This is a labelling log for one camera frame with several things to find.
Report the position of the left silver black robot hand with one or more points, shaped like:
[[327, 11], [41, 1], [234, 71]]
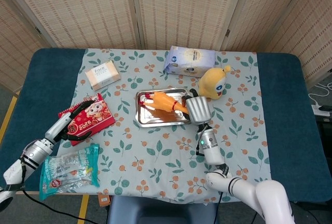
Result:
[[59, 126]]

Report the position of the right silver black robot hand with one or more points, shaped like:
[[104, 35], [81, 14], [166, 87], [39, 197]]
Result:
[[198, 110]]

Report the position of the orange rubber toy chicken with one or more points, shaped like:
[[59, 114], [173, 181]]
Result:
[[163, 102]]

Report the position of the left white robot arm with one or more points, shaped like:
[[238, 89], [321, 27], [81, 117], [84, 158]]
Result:
[[23, 161]]

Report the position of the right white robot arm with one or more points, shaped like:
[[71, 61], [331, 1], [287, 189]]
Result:
[[233, 182]]

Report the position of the yellow plush toy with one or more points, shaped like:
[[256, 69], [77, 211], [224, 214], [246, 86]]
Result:
[[214, 85]]

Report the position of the silver metal tray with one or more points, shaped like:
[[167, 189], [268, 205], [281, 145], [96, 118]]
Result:
[[160, 119]]

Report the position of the red 2026 desk calendar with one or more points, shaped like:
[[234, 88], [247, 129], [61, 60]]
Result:
[[96, 116]]

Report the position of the teal snack bag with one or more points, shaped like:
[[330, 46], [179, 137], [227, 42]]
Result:
[[70, 170]]

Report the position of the blue wet wipes pack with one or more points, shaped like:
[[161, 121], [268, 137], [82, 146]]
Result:
[[190, 62]]

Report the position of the blue table mat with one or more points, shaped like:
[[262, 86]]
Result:
[[39, 78]]

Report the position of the floral tablecloth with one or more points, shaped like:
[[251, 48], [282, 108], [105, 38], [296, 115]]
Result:
[[166, 151]]

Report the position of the beige Face tissue box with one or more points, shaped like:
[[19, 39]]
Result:
[[103, 75]]

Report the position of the orange tag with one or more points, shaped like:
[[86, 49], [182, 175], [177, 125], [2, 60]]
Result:
[[104, 200]]

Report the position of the woven folding screen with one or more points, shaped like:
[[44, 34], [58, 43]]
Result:
[[166, 8]]

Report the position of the blue chair seat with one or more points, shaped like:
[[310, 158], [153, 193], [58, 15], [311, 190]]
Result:
[[160, 212]]

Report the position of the white power strip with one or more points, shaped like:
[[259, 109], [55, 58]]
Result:
[[320, 110]]

